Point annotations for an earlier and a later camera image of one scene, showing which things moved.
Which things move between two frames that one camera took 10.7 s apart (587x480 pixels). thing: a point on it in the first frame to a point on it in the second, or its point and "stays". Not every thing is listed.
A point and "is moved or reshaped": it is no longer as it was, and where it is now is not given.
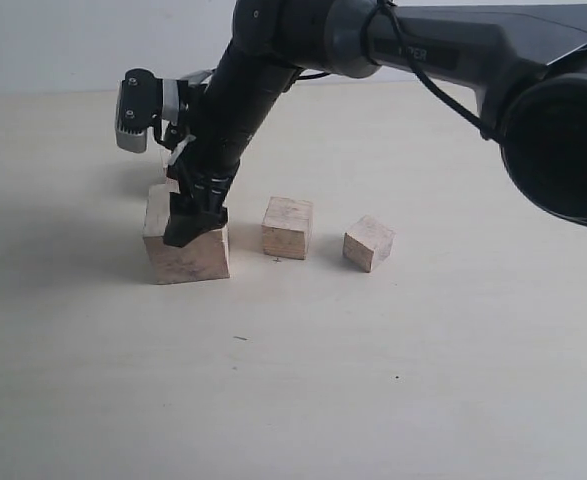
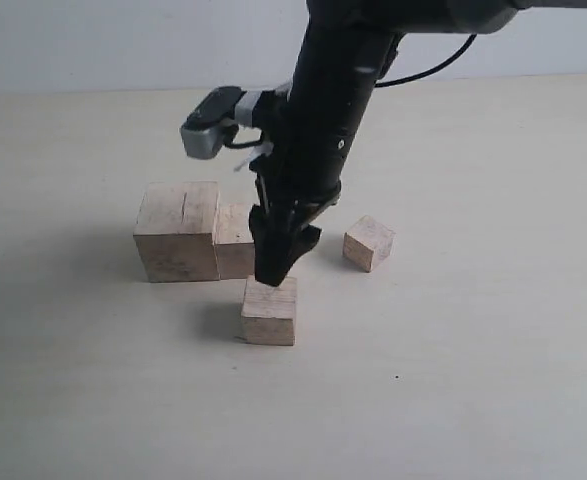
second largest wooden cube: [172, 184] to [234, 241]
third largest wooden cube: [286, 227] is moved or reshaped
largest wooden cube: [204, 258] stays
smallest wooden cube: [368, 242] stays
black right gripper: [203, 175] to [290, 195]
